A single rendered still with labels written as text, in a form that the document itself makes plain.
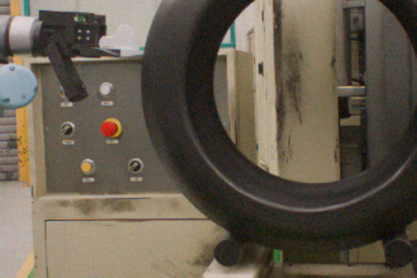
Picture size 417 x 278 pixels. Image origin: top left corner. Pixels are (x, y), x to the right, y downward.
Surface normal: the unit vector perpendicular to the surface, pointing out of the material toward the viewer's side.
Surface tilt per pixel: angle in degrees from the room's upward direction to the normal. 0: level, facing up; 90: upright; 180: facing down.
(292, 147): 90
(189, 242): 90
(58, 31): 91
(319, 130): 90
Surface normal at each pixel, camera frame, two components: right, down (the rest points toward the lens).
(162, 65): -0.35, 0.03
